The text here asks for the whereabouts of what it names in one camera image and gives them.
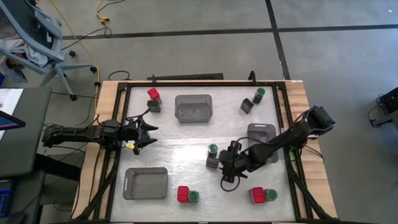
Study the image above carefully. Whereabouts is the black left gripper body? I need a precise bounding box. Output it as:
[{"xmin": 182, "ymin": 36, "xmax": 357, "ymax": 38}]
[{"xmin": 118, "ymin": 119, "xmax": 141, "ymax": 156}]

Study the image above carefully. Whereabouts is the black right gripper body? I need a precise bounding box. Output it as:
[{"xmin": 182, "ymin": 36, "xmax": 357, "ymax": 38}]
[{"xmin": 221, "ymin": 149, "xmax": 249, "ymax": 174}]

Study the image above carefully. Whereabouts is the black-lidded green pepper tin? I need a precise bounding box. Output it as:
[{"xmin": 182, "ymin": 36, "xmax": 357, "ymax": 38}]
[
  {"xmin": 239, "ymin": 98, "xmax": 255, "ymax": 115},
  {"xmin": 146, "ymin": 99, "xmax": 162, "ymax": 113},
  {"xmin": 205, "ymin": 155, "xmax": 220, "ymax": 170}
]

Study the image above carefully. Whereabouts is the red-lidded paprika tin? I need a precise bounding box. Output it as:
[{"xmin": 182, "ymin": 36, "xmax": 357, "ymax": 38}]
[
  {"xmin": 248, "ymin": 186, "xmax": 266, "ymax": 205},
  {"xmin": 177, "ymin": 185, "xmax": 190, "ymax": 203},
  {"xmin": 147, "ymin": 87, "xmax": 162, "ymax": 104}
]

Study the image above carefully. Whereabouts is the grey plastic bin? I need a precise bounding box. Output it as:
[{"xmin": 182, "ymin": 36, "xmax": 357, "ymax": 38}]
[
  {"xmin": 247, "ymin": 123, "xmax": 279, "ymax": 165},
  {"xmin": 122, "ymin": 167, "xmax": 169, "ymax": 200},
  {"xmin": 174, "ymin": 93, "xmax": 214, "ymax": 124}
]

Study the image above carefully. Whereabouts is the black flat bar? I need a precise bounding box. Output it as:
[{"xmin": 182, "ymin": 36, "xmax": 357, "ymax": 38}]
[{"xmin": 146, "ymin": 72, "xmax": 224, "ymax": 82}]

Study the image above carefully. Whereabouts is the black desk base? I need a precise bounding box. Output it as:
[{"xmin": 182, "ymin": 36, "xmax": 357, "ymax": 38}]
[{"xmin": 32, "ymin": 152, "xmax": 82, "ymax": 183}]

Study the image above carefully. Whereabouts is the grey office chair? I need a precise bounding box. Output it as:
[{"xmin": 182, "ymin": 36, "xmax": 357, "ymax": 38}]
[{"xmin": 0, "ymin": 0, "xmax": 98, "ymax": 102}]

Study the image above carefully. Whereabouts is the dark grey desk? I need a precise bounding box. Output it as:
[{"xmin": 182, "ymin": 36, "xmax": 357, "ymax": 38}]
[{"xmin": 0, "ymin": 86, "xmax": 53, "ymax": 180}]

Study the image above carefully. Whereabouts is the white sheet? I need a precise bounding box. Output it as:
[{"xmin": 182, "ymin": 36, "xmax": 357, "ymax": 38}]
[{"xmin": 0, "ymin": 88, "xmax": 24, "ymax": 141}]

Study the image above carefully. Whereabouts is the dark tablet screen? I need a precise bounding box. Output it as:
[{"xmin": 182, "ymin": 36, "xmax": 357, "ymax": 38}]
[{"xmin": 0, "ymin": 110, "xmax": 27, "ymax": 131}]

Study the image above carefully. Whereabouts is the person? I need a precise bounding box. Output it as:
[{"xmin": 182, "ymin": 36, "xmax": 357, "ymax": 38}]
[{"xmin": 0, "ymin": 29, "xmax": 47, "ymax": 85}]

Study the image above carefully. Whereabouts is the backlit keyboard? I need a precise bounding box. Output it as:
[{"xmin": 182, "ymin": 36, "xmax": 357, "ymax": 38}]
[{"xmin": 0, "ymin": 179, "xmax": 13, "ymax": 218}]

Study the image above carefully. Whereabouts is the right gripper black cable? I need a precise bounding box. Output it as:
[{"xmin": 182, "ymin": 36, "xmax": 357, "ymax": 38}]
[{"xmin": 220, "ymin": 172, "xmax": 248, "ymax": 193}]

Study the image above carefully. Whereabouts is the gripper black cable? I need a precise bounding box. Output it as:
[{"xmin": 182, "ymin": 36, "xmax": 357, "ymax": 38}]
[
  {"xmin": 220, "ymin": 172, "xmax": 248, "ymax": 193},
  {"xmin": 123, "ymin": 107, "xmax": 152, "ymax": 123}
]

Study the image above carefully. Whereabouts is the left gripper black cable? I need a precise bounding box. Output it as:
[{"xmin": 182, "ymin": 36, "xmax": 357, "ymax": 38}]
[{"xmin": 123, "ymin": 107, "xmax": 152, "ymax": 123}]

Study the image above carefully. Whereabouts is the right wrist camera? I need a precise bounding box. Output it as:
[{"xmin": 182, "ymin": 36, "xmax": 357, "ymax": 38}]
[{"xmin": 229, "ymin": 139, "xmax": 243, "ymax": 153}]

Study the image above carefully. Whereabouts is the black looped floor cable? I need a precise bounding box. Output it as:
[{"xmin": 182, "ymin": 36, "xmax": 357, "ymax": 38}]
[{"xmin": 108, "ymin": 70, "xmax": 131, "ymax": 81}]

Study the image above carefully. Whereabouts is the thin black cable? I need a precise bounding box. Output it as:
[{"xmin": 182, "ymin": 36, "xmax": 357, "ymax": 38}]
[{"xmin": 49, "ymin": 90, "xmax": 101, "ymax": 100}]

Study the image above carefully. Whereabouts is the long yellow floor cable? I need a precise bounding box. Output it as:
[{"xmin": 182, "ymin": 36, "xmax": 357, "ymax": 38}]
[{"xmin": 49, "ymin": 0, "xmax": 102, "ymax": 113}]

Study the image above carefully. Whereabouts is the black metal table frame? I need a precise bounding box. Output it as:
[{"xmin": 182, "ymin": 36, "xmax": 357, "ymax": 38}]
[{"xmin": 73, "ymin": 70, "xmax": 340, "ymax": 224}]

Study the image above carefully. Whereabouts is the yellow cable with plug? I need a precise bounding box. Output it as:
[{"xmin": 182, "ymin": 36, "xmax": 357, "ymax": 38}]
[{"xmin": 95, "ymin": 0, "xmax": 110, "ymax": 25}]

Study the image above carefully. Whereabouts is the black equipment with cables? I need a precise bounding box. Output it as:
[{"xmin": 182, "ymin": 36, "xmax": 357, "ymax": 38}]
[{"xmin": 368, "ymin": 86, "xmax": 398, "ymax": 129}]

